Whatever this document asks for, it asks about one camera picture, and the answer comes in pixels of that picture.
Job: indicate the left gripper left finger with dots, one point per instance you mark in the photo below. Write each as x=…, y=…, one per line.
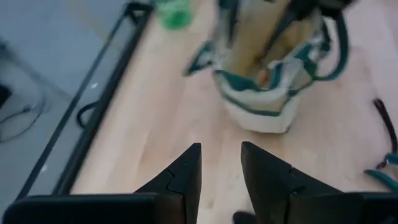
x=180, y=202

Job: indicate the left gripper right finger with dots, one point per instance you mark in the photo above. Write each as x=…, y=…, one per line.
x=273, y=199

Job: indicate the cream canvas green-trimmed garden bag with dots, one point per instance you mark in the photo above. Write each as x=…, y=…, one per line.
x=258, y=115

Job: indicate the green plastic spray bottle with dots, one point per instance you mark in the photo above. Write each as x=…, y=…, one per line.
x=175, y=15

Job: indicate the black aluminium table frame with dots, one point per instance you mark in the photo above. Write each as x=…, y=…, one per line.
x=80, y=155

